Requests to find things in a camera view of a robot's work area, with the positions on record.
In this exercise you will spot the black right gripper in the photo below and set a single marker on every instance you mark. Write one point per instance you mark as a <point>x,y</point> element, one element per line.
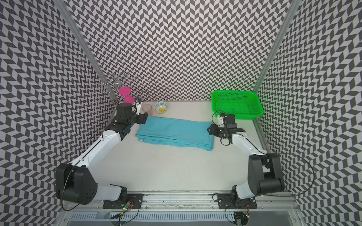
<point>213,128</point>

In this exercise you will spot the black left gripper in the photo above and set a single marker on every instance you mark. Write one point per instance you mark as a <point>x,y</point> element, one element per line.
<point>142,118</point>

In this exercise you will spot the turquoise long pants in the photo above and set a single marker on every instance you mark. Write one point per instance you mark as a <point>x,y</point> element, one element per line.
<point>176,132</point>

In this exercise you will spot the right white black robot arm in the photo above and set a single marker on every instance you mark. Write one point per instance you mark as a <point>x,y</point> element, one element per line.
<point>264,174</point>

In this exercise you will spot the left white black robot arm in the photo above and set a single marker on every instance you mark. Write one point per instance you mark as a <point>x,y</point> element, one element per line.
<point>75,181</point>

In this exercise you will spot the pink ribbed glass tumbler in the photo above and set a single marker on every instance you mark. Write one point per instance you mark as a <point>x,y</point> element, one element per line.
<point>147,108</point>

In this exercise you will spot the yellow blue patterned bowl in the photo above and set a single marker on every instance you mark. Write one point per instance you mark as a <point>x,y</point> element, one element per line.
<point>160,107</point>

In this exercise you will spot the pink plastic wine glass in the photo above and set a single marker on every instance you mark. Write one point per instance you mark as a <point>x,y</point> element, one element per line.
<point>126,93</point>

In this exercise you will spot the green plastic basket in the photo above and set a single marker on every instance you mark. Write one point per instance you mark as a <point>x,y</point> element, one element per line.
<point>245,105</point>

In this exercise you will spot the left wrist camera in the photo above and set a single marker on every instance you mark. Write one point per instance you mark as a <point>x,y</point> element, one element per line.
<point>138,104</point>

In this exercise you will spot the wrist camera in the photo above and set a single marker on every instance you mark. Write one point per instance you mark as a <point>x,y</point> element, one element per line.
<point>221,120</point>
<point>138,104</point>

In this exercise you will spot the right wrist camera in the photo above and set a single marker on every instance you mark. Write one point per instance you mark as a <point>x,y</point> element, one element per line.
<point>221,120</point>

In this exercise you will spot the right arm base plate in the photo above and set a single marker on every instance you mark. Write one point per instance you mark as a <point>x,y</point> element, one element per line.
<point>236,201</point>

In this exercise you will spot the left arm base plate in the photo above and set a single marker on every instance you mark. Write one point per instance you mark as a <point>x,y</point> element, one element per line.
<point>123,201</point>

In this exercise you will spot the aluminium front frame rail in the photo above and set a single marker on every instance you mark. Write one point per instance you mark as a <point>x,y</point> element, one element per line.
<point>186,207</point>

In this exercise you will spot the aluminium left corner post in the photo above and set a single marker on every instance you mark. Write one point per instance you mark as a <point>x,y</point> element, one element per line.
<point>62,8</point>

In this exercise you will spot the aluminium corner post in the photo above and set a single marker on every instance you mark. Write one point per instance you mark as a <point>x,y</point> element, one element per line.
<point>62,8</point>
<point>277,43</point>

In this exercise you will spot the aluminium right corner post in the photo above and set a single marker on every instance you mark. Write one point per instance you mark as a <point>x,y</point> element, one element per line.
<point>277,43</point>

